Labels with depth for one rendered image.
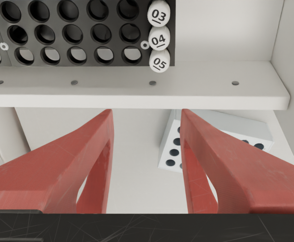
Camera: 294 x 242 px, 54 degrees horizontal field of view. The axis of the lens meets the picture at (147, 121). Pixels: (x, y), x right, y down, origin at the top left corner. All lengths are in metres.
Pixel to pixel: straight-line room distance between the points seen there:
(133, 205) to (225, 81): 0.34
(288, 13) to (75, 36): 0.15
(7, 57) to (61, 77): 0.05
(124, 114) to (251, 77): 0.20
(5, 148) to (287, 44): 0.38
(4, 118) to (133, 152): 0.19
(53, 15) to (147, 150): 0.27
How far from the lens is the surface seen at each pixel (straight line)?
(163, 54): 0.18
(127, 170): 0.46
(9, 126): 0.47
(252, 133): 0.37
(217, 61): 0.26
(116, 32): 0.19
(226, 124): 0.37
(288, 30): 0.24
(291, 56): 0.23
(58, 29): 0.20
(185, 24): 0.25
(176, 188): 0.48
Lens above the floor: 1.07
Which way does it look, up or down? 53 degrees down
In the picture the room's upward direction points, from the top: 171 degrees counter-clockwise
